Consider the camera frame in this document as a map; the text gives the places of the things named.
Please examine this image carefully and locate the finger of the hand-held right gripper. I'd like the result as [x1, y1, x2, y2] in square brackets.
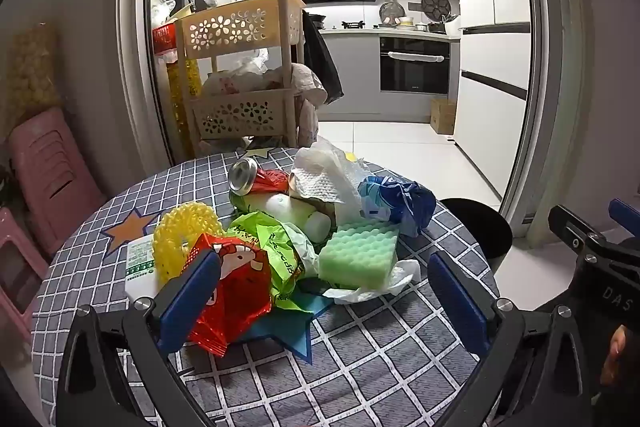
[608, 198, 640, 235]
[548, 205, 623, 260]

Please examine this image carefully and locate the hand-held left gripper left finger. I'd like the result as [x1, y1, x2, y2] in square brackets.
[55, 249, 223, 427]

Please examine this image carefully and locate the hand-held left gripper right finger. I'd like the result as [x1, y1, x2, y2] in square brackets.
[427, 251, 601, 427]

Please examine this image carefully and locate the red snack packet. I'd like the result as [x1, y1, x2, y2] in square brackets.
[187, 232, 274, 358]

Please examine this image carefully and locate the green and white packet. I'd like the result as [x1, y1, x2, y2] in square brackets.
[123, 236, 167, 304]

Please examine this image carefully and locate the black trash bin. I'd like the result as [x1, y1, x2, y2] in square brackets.
[440, 198, 514, 279]

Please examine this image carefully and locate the green plastic bag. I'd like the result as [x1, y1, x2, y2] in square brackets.
[227, 211, 322, 314]

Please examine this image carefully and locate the green sponge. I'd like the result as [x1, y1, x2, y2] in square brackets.
[318, 219, 401, 291]

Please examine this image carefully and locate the white paper towel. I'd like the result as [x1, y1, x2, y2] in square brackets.
[289, 166, 351, 206]
[292, 137, 372, 228]

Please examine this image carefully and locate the person's right hand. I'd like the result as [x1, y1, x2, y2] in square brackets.
[599, 324, 640, 390]

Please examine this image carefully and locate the yellow round plastic scrubber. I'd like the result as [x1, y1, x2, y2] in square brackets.
[153, 201, 226, 286]

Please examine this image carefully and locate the blue plastic bag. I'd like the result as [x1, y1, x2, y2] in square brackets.
[357, 175, 437, 238]

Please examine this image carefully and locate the white plastic bottle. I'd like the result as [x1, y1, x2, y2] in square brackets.
[247, 192, 332, 243]

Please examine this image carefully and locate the white refrigerator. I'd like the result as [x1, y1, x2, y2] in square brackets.
[452, 0, 532, 204]

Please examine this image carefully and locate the cardboard box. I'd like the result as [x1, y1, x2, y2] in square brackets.
[429, 98, 459, 136]

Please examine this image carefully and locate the pink plastic stool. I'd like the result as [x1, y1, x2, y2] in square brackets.
[9, 109, 107, 258]
[0, 206, 52, 360]

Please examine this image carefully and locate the white crumpled paper towel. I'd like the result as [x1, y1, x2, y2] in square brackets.
[292, 137, 372, 228]

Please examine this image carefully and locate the yellow oil bottle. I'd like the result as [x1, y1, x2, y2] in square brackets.
[166, 56, 197, 158]

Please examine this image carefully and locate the black built-in oven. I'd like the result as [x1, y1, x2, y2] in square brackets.
[378, 36, 451, 96]

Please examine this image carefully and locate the white bag in rack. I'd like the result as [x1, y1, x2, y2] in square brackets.
[202, 49, 296, 98]

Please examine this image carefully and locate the pink cloth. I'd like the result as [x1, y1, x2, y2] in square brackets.
[292, 62, 329, 148]

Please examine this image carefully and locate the red box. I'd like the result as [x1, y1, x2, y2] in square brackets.
[152, 22, 179, 56]

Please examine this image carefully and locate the round hanging pan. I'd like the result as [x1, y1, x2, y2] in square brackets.
[420, 0, 451, 20]

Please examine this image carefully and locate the black hanging bag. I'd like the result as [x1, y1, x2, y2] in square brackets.
[301, 9, 346, 106]

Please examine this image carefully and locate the beige plastic storage rack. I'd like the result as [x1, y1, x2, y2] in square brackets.
[175, 0, 307, 154]

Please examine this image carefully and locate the yellow textured bag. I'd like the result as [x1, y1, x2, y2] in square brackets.
[4, 24, 62, 128]

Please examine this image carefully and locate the glass pot lid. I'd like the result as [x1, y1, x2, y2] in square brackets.
[378, 1, 406, 26]

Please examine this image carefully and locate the grey sliding door frame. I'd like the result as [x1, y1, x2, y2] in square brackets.
[500, 0, 588, 239]

